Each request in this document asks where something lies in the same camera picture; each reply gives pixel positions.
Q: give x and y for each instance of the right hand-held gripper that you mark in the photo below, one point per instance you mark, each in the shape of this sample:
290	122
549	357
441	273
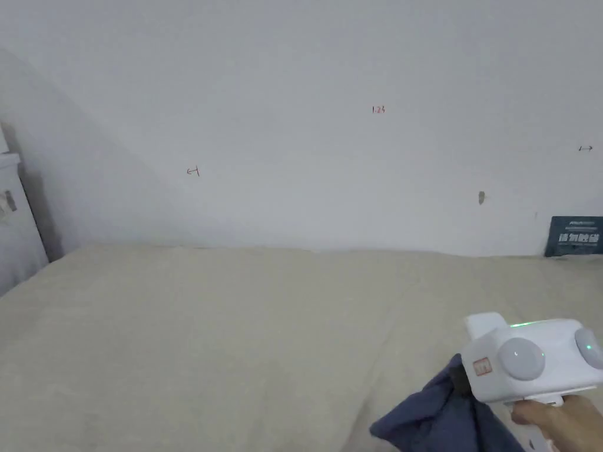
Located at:
541	372

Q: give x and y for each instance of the dark blue shirt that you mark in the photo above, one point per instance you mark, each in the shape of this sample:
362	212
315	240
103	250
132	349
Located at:
438	419

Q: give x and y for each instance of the person's right hand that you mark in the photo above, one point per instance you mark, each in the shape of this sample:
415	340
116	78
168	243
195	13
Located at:
556	421

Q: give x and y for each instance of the dark blue sign card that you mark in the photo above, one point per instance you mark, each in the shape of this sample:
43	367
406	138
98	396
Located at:
574	237

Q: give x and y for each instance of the bed with beige sheet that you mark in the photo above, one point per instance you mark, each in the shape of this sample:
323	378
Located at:
212	348

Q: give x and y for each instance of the white cabinet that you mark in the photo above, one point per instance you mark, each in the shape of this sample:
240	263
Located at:
16	221

